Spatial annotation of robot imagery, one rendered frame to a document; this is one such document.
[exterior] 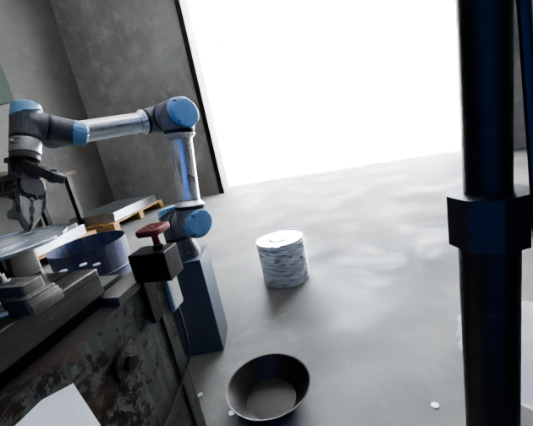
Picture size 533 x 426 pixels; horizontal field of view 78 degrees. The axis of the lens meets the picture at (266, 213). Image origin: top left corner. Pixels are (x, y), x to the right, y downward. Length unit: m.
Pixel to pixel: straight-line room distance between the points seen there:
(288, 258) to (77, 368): 1.36
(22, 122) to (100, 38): 5.23
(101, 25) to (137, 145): 1.84
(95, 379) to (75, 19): 6.13
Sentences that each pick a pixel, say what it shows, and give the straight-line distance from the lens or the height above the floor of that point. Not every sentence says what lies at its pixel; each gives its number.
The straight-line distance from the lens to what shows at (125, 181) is 6.26.
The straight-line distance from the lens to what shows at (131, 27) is 6.02.
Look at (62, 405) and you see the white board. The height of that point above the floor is 0.55.
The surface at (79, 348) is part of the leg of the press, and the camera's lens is 0.73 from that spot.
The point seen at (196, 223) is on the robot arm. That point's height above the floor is 0.62.
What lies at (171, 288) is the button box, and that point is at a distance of 0.94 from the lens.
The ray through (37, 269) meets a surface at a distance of 0.94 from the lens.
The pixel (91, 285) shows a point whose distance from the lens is 0.80.
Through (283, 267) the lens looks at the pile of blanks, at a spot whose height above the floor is 0.13.
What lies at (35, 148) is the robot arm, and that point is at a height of 0.99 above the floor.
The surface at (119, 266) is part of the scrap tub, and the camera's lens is 2.04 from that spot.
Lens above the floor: 0.93
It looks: 15 degrees down
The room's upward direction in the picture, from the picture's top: 11 degrees counter-clockwise
